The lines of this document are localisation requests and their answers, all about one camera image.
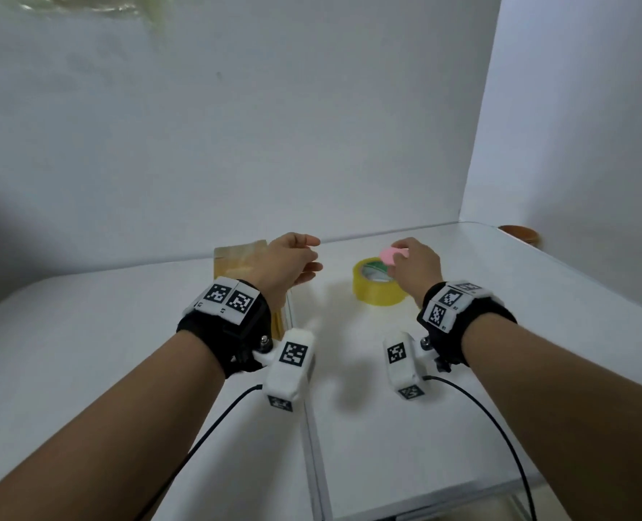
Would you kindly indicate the person's left hand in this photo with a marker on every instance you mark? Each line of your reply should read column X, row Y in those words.
column 277, row 265

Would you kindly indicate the person's right hand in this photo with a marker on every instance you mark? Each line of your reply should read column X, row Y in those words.
column 420, row 268

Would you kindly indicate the person's right fingers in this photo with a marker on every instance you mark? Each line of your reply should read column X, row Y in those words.
column 398, row 268

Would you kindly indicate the person's left fingers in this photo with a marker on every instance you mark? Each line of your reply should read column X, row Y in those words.
column 306, row 241

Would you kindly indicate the small pink object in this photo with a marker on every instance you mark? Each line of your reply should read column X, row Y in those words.
column 389, row 256

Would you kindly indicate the person's left forearm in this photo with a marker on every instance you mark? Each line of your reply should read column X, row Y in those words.
column 109, row 428

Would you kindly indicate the person's right forearm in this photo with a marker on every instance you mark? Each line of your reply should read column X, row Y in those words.
column 570, row 417

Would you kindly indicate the yellow tape roll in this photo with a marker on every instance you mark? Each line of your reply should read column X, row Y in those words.
column 375, row 292

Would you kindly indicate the brown cardboard box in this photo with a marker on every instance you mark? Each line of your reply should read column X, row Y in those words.
column 234, row 257

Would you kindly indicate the brown tape roll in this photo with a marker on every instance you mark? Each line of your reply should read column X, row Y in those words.
column 521, row 233

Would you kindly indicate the clear tape strip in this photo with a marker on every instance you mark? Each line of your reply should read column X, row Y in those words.
column 82, row 4

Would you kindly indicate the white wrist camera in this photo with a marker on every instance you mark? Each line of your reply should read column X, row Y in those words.
column 288, row 377
column 405, row 371

